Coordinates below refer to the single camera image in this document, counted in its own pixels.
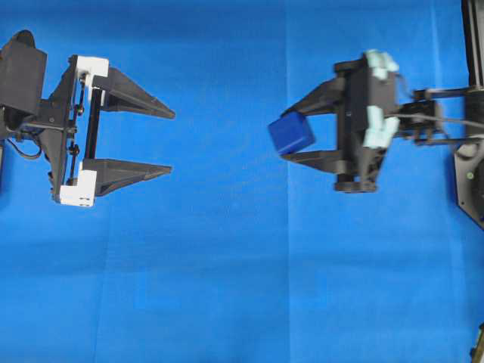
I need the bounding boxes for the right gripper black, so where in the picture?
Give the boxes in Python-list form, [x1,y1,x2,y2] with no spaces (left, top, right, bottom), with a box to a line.
[281,53,389,192]

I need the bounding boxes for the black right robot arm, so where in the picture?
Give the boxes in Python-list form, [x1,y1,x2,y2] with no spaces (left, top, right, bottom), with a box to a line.
[268,50,483,193]

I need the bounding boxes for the blue block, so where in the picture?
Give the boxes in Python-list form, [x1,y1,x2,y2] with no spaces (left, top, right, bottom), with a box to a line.
[268,111,315,155]

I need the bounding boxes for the right wrist camera teal clips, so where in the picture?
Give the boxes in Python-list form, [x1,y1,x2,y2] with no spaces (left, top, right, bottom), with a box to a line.
[363,49,399,149]

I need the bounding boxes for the blue table mat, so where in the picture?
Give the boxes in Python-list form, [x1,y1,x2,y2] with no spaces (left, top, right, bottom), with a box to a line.
[1,1,483,362]

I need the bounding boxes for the grey camera cable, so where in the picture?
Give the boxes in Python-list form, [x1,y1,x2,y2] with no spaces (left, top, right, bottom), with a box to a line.
[7,120,73,160]

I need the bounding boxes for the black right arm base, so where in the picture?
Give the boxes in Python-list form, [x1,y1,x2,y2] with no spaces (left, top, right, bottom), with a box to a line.
[454,0,483,227]

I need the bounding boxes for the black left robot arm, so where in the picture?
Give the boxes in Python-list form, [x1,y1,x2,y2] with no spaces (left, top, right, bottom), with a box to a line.
[1,30,175,207]

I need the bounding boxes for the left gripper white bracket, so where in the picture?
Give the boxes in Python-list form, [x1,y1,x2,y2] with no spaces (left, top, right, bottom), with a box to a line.
[39,55,175,207]

